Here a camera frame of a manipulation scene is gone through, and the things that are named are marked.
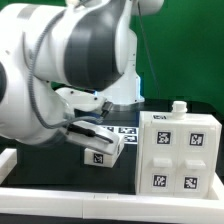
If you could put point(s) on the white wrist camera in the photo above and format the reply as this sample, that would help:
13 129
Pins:
83 100

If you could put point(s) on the white cabinet body box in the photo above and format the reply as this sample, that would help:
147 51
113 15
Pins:
178 120

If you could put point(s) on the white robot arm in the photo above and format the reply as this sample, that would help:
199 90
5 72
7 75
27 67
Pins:
82 44

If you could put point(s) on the white marker sheet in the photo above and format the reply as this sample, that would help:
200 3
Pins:
130 134

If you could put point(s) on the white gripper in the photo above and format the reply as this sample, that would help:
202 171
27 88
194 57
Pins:
93 137

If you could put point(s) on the white left frame rail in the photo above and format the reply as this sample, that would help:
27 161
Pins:
8 160

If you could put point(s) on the white right frame rail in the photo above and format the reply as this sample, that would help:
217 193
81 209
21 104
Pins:
217 190

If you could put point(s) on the white frame rail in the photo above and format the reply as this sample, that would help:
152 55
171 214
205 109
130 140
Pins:
8 160
217 190
111 206

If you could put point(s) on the white front frame rail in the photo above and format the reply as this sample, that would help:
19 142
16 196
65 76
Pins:
111 206

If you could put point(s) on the tall white block with tag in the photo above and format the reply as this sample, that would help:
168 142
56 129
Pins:
95 158

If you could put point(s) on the white panel with tag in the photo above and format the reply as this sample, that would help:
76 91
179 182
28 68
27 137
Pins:
162 160

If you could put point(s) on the small white door panel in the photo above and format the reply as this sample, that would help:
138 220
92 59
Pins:
194 163

